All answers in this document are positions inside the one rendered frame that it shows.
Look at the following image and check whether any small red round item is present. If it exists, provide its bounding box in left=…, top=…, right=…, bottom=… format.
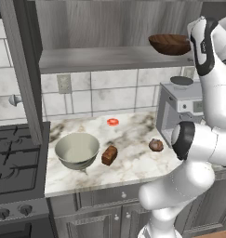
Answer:
left=106, top=117, right=120, bottom=127

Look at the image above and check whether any grey open cupboard door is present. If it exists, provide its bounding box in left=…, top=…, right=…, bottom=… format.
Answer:
left=0, top=0, right=45, bottom=147

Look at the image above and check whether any grey coffee machine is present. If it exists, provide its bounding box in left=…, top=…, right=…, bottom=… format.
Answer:
left=155, top=75, right=212, bottom=149

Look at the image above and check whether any dark hob knob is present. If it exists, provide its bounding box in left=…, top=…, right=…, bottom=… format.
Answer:
left=0, top=206, right=10, bottom=221
left=18, top=204, right=33, bottom=218

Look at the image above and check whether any grey wall outlet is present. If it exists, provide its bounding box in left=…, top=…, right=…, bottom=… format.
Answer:
left=182, top=66, right=196, bottom=80
left=56, top=73, right=73, bottom=95

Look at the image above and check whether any round grey door knob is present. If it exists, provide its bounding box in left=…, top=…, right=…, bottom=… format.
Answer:
left=7, top=94, right=23, bottom=108

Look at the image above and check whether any brown bread loaf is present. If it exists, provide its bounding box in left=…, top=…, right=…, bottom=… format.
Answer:
left=100, top=145, right=119, bottom=166

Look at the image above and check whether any dark oven door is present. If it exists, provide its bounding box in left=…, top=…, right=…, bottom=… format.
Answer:
left=0, top=220, right=54, bottom=238

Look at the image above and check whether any brown wooden bowl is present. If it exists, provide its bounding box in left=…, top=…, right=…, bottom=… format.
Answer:
left=148, top=33, right=193, bottom=57

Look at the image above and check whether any grey base cupboard run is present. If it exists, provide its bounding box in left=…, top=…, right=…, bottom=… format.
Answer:
left=174, top=169, right=226, bottom=238

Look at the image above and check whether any round brown bread roll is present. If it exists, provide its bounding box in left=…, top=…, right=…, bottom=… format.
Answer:
left=148, top=138, right=165, bottom=152

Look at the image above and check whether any grey base cupboard door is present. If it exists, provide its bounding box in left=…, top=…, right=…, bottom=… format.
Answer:
left=54, top=206, right=123, bottom=238
left=120, top=203, right=153, bottom=238

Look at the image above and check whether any black gas hob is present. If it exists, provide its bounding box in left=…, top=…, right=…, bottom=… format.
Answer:
left=0, top=121, right=52, bottom=225

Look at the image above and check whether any grey drawer front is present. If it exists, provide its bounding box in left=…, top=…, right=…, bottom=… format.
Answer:
left=77, top=183, right=144, bottom=209

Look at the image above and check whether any grey wooden wall cupboard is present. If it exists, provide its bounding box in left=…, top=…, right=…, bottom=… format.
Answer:
left=34, top=0, right=206, bottom=75

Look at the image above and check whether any pale grey bowl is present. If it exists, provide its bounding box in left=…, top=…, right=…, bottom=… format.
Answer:
left=54, top=132, right=101, bottom=171

